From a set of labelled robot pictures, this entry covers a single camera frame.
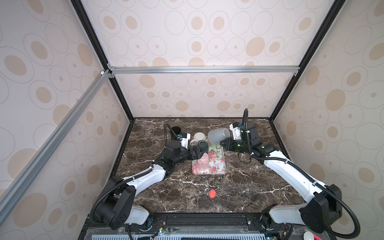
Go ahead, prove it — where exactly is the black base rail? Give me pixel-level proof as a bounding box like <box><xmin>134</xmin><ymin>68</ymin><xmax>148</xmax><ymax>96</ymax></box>
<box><xmin>79</xmin><ymin>213</ymin><xmax>333</xmax><ymax>240</ymax></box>

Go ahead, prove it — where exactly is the horizontal aluminium frame bar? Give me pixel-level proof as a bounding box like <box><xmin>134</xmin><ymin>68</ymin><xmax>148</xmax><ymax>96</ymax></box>
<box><xmin>111</xmin><ymin>66</ymin><xmax>300</xmax><ymax>75</ymax></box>

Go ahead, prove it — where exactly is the floral rectangular tray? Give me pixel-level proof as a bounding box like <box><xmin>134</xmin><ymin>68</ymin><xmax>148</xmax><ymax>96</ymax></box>
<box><xmin>192</xmin><ymin>144</ymin><xmax>227</xmax><ymax>175</ymax></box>

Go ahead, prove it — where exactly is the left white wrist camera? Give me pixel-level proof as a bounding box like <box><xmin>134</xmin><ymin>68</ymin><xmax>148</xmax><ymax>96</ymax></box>
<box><xmin>178</xmin><ymin>133</ymin><xmax>191</xmax><ymax>149</ymax></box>

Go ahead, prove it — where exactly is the small red toy fruit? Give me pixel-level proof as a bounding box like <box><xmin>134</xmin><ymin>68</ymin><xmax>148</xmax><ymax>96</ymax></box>
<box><xmin>209</xmin><ymin>189</ymin><xmax>217</xmax><ymax>199</ymax></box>

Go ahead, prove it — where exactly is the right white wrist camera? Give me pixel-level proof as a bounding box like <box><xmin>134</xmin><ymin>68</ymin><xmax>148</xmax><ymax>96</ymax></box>
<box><xmin>230</xmin><ymin>122</ymin><xmax>242</xmax><ymax>140</ymax></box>

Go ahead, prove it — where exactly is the grey ceramic mug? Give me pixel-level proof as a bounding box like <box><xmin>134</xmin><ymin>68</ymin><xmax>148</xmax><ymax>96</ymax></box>
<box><xmin>208</xmin><ymin>128</ymin><xmax>231</xmax><ymax>145</ymax></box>

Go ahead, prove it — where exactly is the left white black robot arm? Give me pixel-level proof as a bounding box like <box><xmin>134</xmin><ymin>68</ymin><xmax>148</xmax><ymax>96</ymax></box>
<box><xmin>89</xmin><ymin>140</ymin><xmax>209</xmax><ymax>230</ymax></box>

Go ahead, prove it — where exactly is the black ceramic mug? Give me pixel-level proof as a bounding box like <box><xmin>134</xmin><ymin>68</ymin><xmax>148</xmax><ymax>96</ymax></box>
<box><xmin>171</xmin><ymin>126</ymin><xmax>181</xmax><ymax>140</ymax></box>

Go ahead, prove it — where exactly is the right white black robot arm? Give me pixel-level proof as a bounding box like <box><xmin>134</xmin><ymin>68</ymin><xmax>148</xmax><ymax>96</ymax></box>
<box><xmin>208</xmin><ymin>123</ymin><xmax>361</xmax><ymax>239</ymax></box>

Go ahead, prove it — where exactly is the dark green ceramic mug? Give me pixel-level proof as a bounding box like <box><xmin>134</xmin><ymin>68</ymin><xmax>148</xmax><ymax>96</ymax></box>
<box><xmin>197</xmin><ymin>141</ymin><xmax>209</xmax><ymax>155</ymax></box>

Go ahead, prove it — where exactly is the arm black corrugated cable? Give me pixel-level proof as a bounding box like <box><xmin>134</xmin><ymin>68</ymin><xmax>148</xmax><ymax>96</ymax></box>
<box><xmin>89</xmin><ymin>122</ymin><xmax>181</xmax><ymax>223</ymax></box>
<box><xmin>242</xmin><ymin>107</ymin><xmax>361</xmax><ymax>239</ymax></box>

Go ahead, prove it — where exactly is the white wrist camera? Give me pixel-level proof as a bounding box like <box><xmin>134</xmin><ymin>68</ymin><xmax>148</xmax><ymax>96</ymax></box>
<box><xmin>230</xmin><ymin>122</ymin><xmax>242</xmax><ymax>140</ymax></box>
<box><xmin>178</xmin><ymin>133</ymin><xmax>191</xmax><ymax>149</ymax></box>

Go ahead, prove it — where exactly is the pink ceramic mug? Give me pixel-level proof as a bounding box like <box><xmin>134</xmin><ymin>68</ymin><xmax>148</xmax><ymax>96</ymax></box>
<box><xmin>197</xmin><ymin>153</ymin><xmax>210</xmax><ymax>174</ymax></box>

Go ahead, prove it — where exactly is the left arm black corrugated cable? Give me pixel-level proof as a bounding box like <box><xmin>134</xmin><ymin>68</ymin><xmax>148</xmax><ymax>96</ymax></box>
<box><xmin>89</xmin><ymin>122</ymin><xmax>181</xmax><ymax>223</ymax></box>

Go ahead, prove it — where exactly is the white ceramic mug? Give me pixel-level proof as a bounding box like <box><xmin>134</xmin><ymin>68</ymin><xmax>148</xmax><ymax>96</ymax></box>
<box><xmin>190</xmin><ymin>132</ymin><xmax>207</xmax><ymax>146</ymax></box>

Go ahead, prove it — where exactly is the diagonal aluminium frame bar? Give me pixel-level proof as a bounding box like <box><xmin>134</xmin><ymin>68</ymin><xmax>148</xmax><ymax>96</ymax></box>
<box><xmin>1</xmin><ymin>70</ymin><xmax>112</xmax><ymax>225</ymax></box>

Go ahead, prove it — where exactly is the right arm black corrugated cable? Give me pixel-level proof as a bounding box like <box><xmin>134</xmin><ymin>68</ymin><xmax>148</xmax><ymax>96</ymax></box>
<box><xmin>242</xmin><ymin>107</ymin><xmax>361</xmax><ymax>239</ymax></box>

